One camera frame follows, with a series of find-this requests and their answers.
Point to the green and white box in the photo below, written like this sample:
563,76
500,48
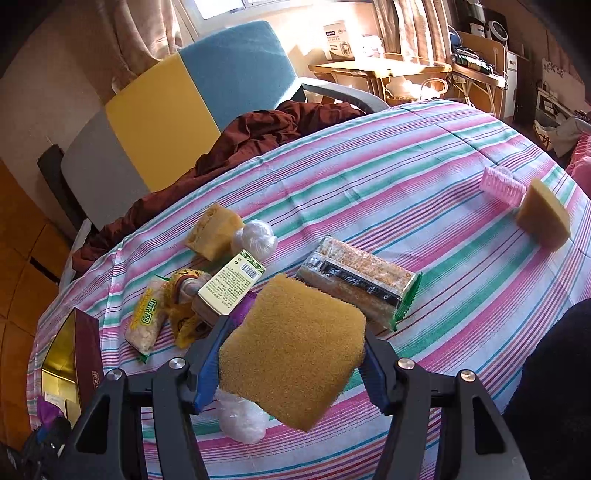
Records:
228,284

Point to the gold box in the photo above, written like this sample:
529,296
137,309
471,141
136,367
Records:
64,360

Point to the grey yellow blue chair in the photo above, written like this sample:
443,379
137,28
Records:
152,124

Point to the crumpled yellow wrapper packet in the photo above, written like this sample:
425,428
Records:
182,318

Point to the white printed box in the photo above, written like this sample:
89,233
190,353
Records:
59,403

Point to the wooden desk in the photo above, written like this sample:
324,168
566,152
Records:
480,76

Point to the brown biscuit packet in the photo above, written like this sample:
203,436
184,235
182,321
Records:
360,277

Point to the person's dark clothing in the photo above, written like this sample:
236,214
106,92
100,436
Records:
554,392

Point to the large yellow sponge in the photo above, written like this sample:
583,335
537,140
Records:
291,350

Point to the pink hair roller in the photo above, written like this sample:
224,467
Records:
501,187

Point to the striped bedsheet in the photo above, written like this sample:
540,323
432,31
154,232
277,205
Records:
392,184

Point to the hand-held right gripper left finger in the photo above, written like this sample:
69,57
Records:
205,376

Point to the purple packet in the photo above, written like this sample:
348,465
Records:
242,309
46,410

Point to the dark red cloth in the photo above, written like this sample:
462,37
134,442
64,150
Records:
249,138

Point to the yellow sponge wedge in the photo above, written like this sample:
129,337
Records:
542,217

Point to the yellow snack packet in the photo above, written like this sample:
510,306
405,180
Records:
147,323

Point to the wooden table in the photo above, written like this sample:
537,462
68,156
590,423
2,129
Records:
378,69

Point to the printed cardboard box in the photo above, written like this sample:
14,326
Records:
341,41

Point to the small yellow sponge block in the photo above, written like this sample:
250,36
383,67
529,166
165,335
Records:
214,230

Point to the white fan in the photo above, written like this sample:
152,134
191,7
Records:
497,25

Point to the wooden wardrobe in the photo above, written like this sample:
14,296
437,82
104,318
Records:
23,258

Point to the balled clear plastic bag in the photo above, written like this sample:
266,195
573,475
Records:
256,240

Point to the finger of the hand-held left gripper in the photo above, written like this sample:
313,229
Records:
48,436

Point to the white foam board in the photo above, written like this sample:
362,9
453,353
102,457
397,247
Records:
76,249

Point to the window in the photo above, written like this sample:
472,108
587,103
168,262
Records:
221,7

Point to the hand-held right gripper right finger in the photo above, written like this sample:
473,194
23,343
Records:
375,383

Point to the beige curtain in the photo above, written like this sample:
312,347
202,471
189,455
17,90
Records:
411,27
134,32

